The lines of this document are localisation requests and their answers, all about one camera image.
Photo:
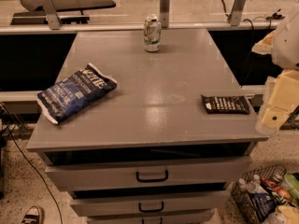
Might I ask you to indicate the left grey metal post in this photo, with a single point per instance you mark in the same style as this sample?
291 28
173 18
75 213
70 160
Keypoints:
53 20

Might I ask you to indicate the bottom grey drawer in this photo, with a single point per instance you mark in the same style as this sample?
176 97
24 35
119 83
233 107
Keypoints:
183 218

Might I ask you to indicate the grey drawer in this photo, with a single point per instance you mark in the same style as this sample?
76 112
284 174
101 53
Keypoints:
149 204
183 218
143 174

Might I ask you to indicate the black rxbar chocolate bar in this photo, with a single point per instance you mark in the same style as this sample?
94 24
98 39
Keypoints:
225 104

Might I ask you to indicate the green packet in basket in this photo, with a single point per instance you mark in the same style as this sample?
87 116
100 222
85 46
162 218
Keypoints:
291 184

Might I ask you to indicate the black white sneaker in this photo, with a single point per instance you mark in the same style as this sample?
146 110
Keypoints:
34 215

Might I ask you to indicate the clear plastic water bottle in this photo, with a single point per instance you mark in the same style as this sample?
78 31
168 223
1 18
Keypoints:
254 185

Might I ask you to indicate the grey metal post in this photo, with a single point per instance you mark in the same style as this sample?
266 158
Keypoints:
53 20
164 13
236 12

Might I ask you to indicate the blue Kettle chips bag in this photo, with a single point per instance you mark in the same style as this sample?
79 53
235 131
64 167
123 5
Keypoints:
67 97

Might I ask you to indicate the top grey drawer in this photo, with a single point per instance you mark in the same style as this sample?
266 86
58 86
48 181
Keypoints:
143 174

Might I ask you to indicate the blue snack bag in basket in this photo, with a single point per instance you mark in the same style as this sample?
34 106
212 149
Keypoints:
263 204

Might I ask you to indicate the right grey metal post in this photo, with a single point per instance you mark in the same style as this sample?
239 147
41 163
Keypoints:
236 12

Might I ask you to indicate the red snack packet in basket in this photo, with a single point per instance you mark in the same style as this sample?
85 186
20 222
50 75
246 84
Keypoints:
277 188

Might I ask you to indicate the middle grey drawer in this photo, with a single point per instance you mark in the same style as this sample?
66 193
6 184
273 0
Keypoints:
149 204

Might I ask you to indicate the middle grey metal post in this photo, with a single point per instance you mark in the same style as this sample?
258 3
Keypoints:
164 13

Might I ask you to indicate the grey drawer cabinet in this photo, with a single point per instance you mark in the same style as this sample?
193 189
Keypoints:
154 114

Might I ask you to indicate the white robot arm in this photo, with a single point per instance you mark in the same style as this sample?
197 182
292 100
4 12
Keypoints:
285 49

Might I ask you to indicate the wire basket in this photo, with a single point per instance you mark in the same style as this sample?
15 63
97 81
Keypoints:
241 196

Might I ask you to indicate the white green 7up can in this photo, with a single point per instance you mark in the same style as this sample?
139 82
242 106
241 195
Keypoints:
152 33

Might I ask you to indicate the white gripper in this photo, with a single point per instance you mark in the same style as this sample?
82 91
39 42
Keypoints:
289 47

